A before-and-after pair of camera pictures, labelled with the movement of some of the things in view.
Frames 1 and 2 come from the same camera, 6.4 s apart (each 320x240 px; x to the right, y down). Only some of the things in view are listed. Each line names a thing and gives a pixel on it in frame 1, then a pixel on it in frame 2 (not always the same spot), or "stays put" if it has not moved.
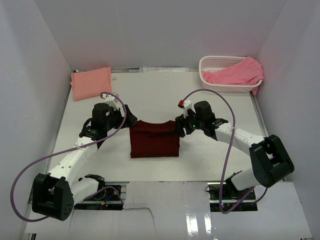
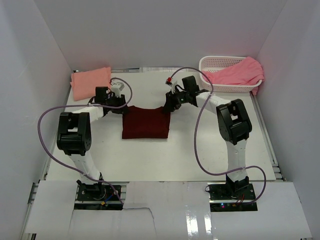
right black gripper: x=181 y=124 to x=171 y=102
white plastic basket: x=215 y=63 stays put
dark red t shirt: x=154 y=140 to x=138 y=123
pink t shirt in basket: x=250 y=71 stays put
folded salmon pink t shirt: x=90 y=83 stays put
